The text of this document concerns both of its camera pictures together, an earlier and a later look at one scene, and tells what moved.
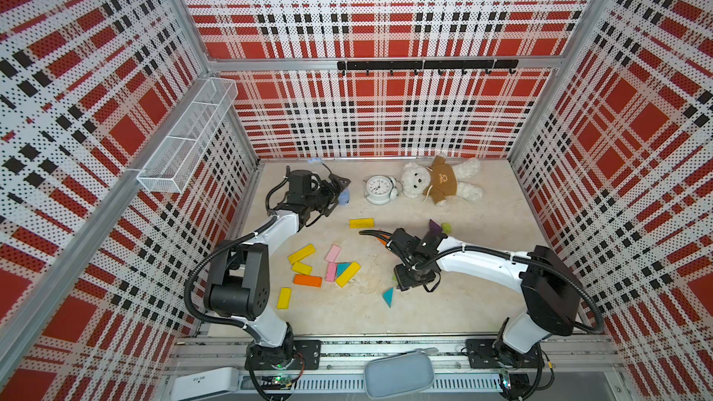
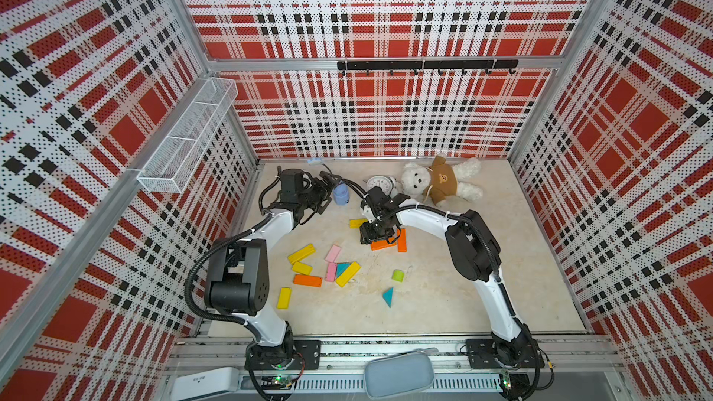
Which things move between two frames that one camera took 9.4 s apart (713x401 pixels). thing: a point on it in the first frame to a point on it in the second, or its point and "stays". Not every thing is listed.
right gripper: [403, 281] to [367, 237]
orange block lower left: [307, 280] stays
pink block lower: [330, 272] stays
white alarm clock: [381, 189] stays
